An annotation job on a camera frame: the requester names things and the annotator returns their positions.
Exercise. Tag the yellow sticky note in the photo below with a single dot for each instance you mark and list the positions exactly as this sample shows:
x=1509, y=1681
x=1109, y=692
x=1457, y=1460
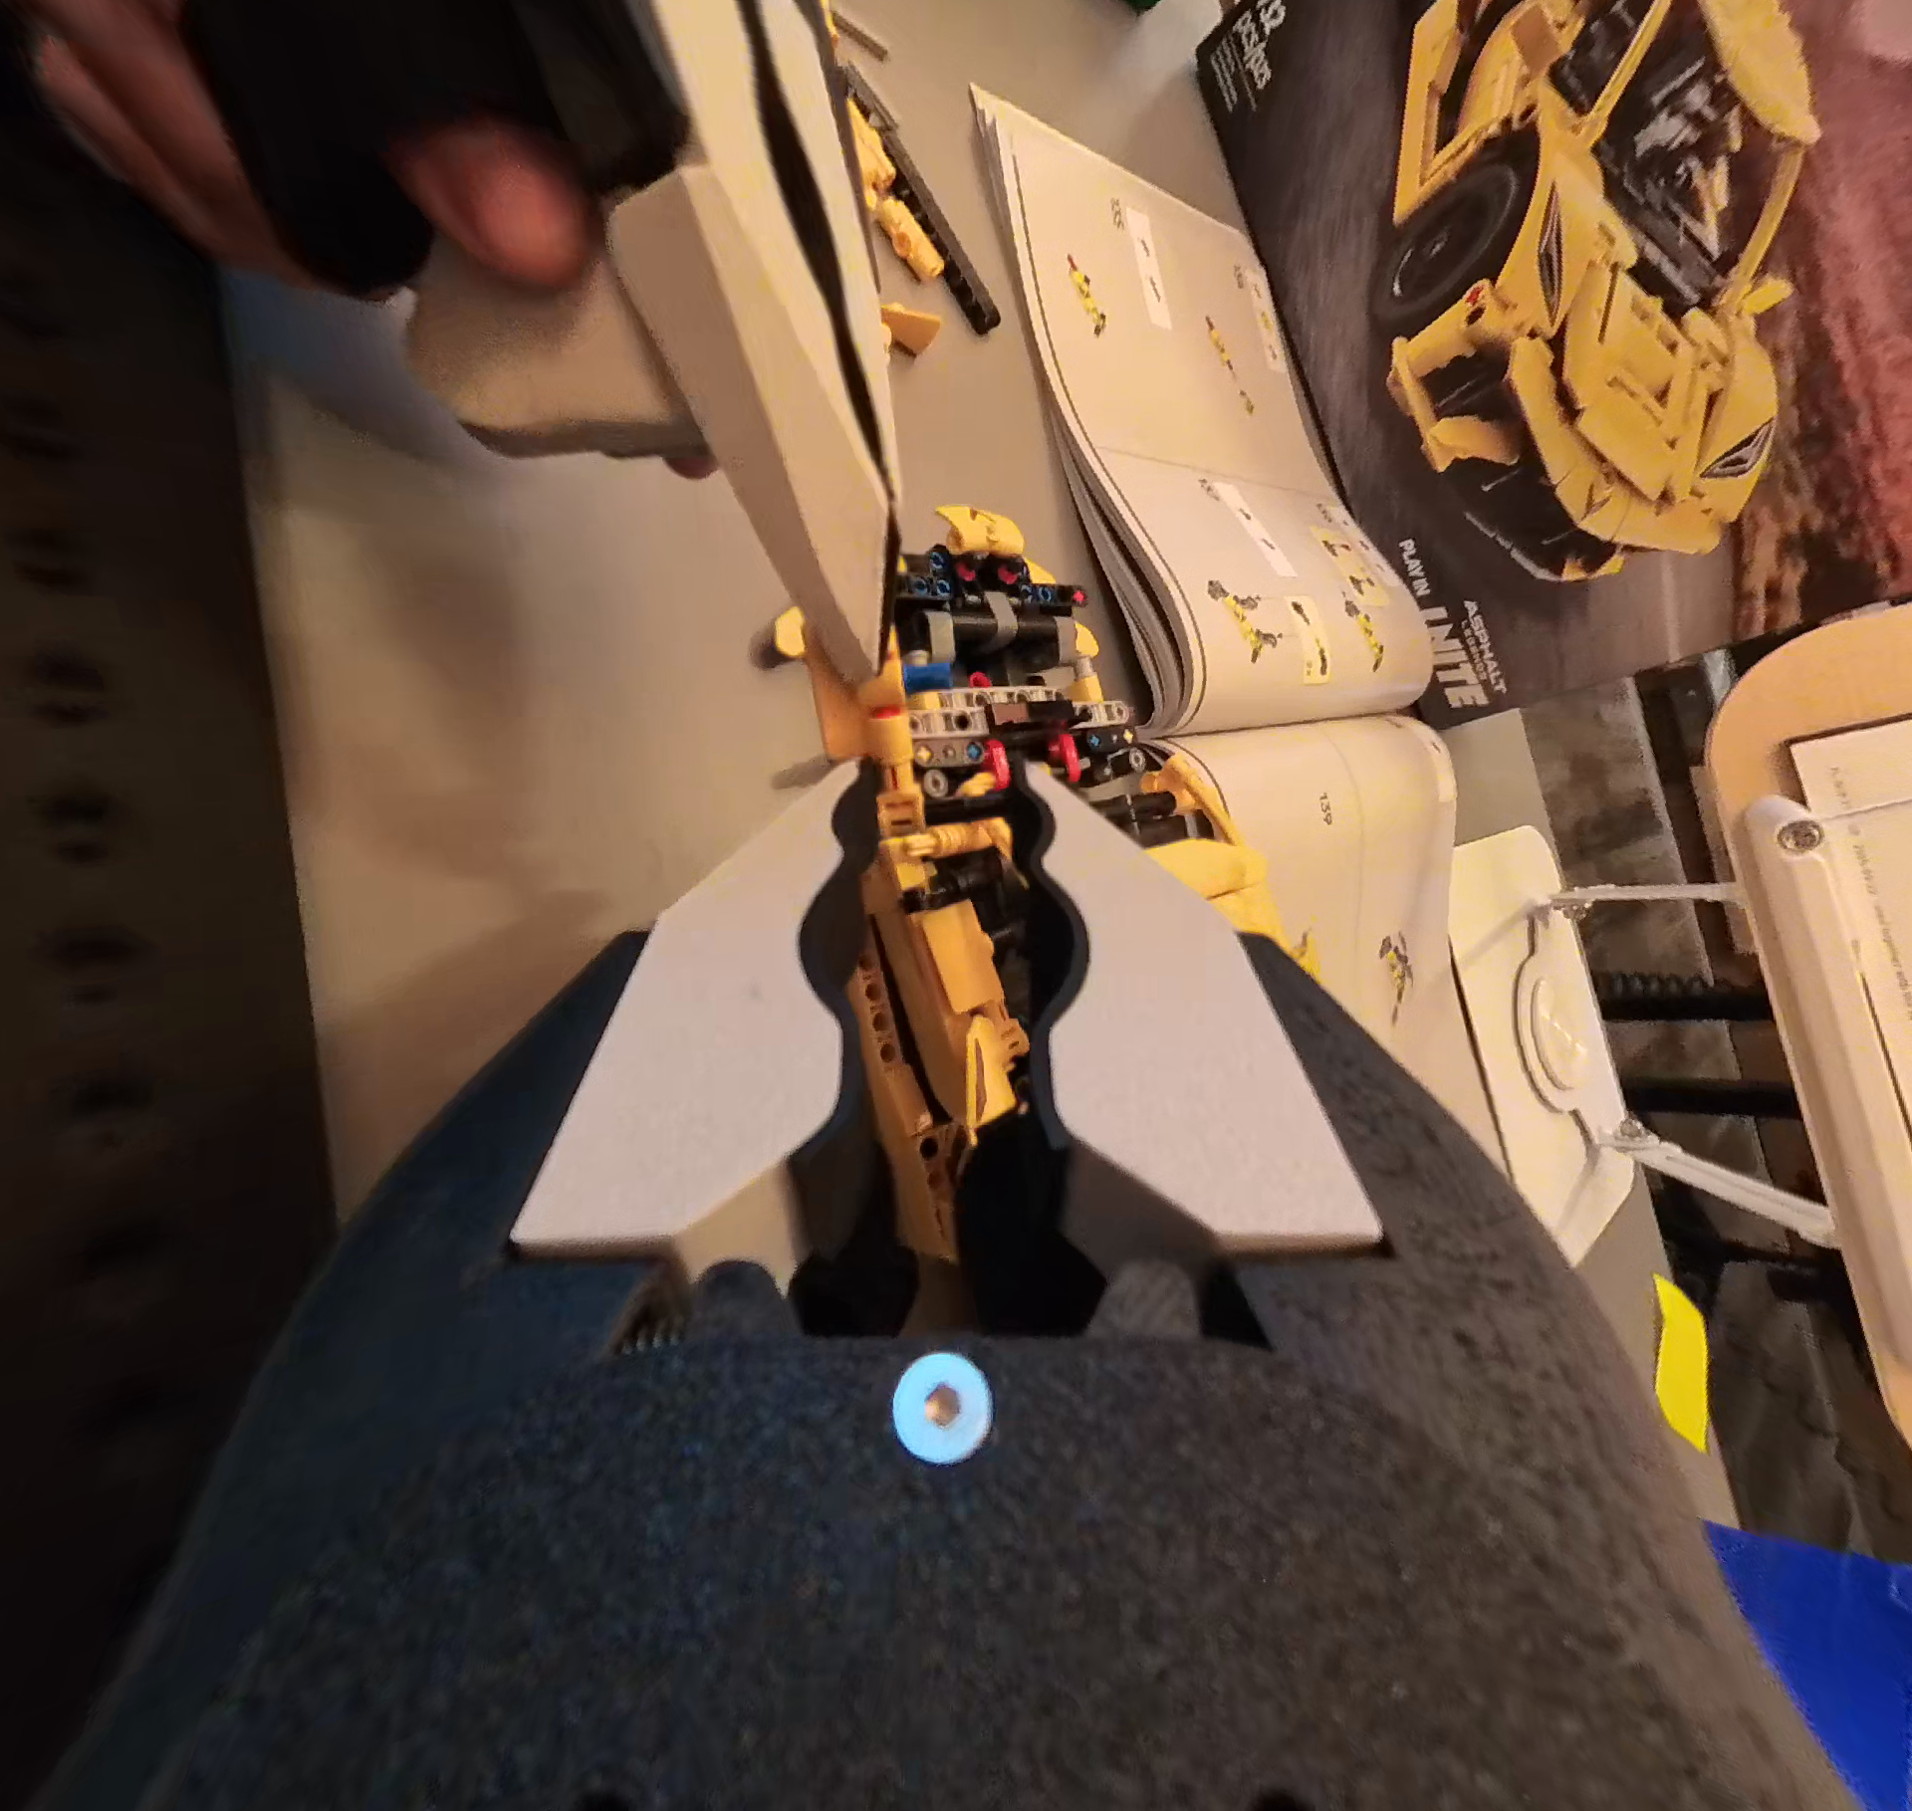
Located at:
x=1680, y=1372

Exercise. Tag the white document stand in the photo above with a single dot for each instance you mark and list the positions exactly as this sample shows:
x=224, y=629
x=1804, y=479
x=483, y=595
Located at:
x=1554, y=947

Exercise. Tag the grey desk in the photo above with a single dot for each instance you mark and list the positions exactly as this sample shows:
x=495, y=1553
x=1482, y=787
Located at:
x=523, y=678

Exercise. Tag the dark car set box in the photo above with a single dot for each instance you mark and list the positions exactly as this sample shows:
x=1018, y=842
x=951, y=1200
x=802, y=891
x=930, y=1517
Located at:
x=1643, y=573

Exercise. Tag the yellow brick car model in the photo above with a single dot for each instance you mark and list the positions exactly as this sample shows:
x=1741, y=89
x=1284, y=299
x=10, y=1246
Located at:
x=957, y=976

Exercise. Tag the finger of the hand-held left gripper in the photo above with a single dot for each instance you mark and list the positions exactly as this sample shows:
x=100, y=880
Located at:
x=824, y=154
x=750, y=348

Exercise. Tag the blue plastic bin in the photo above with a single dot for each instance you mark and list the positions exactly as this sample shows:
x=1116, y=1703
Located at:
x=1823, y=1678

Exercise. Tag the pile of yellow brick pieces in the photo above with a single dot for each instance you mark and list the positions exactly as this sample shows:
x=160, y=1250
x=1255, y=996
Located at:
x=897, y=221

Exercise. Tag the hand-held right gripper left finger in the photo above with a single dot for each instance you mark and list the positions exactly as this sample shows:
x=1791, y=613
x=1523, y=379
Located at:
x=702, y=1095

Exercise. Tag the person's left hand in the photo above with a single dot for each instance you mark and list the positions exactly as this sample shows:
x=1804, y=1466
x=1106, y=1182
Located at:
x=121, y=93

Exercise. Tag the printed instruction sheet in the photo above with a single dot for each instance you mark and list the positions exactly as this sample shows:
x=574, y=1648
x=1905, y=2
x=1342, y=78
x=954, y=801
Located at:
x=1868, y=857

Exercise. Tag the building instruction booklet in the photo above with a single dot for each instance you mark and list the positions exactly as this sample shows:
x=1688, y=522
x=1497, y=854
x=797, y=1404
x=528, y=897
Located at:
x=1196, y=422

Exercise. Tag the dark perforated chair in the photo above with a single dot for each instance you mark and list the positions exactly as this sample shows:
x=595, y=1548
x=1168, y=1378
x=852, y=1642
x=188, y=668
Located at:
x=121, y=947

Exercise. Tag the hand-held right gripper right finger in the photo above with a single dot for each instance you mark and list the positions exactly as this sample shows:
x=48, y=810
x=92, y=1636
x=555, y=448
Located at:
x=1211, y=1095

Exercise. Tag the small blue brick pin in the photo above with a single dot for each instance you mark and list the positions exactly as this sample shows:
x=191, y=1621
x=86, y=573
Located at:
x=928, y=678

